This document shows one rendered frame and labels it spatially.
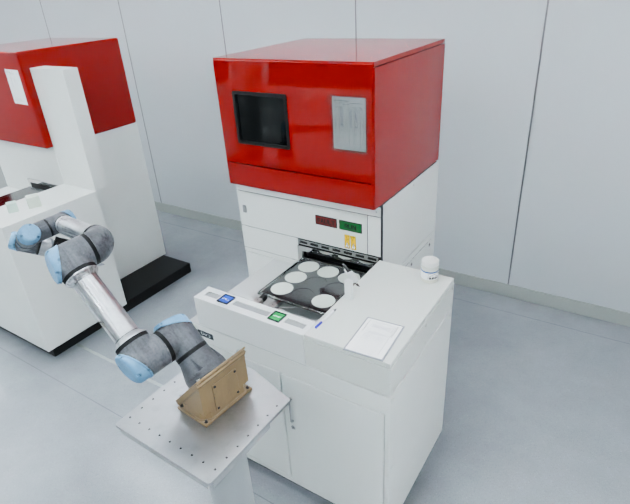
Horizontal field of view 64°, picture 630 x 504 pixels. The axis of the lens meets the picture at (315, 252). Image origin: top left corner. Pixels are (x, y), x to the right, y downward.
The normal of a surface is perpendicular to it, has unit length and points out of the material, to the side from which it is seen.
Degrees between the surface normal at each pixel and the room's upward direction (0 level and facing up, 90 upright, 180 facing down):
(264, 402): 0
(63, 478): 0
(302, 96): 90
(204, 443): 0
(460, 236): 90
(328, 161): 90
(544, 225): 90
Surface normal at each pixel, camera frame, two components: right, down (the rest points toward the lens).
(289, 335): -0.54, 0.42
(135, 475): -0.06, -0.88
